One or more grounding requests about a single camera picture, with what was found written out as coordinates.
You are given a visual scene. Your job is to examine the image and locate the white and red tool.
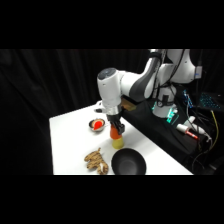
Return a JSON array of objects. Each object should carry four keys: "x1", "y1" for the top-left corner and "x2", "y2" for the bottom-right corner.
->
[{"x1": 176, "y1": 123, "x2": 200, "y2": 140}]

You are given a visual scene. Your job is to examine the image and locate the yellow cable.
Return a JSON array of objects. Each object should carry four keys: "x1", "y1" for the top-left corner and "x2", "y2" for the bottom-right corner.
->
[{"x1": 198, "y1": 109, "x2": 220, "y2": 155}]

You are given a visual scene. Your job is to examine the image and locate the orange plastic cup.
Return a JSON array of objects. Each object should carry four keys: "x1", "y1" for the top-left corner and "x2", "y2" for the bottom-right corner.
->
[{"x1": 109, "y1": 127, "x2": 122, "y2": 140}]

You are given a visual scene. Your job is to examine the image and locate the wooden block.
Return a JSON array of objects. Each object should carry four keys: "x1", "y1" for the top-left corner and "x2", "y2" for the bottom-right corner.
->
[{"x1": 120, "y1": 98, "x2": 138, "y2": 112}]

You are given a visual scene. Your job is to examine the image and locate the small metal pot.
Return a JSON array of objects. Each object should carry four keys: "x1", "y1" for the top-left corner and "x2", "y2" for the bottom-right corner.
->
[{"x1": 88, "y1": 117, "x2": 107, "y2": 132}]

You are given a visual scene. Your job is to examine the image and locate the green light module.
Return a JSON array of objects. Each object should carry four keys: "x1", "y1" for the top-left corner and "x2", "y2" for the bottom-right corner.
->
[{"x1": 151, "y1": 103, "x2": 180, "y2": 124}]

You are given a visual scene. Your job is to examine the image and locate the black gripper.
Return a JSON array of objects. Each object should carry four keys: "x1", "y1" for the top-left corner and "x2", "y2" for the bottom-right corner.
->
[{"x1": 106, "y1": 113, "x2": 126, "y2": 135}]

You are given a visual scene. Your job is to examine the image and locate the striped tiger plush toy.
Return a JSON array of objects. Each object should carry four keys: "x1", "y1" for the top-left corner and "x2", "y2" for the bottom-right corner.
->
[{"x1": 83, "y1": 147, "x2": 110, "y2": 176}]

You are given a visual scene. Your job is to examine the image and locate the yellow plastic cup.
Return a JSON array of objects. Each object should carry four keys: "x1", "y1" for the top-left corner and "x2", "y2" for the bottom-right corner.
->
[{"x1": 111, "y1": 134, "x2": 125, "y2": 150}]

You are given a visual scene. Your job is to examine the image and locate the black bowl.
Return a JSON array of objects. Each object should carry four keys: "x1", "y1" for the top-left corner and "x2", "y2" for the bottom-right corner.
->
[{"x1": 110, "y1": 147, "x2": 148, "y2": 176}]

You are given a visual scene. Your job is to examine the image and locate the blue-lit keyboard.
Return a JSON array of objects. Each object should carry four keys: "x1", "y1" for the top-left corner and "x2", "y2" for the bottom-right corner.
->
[{"x1": 198, "y1": 92, "x2": 224, "y2": 112}]

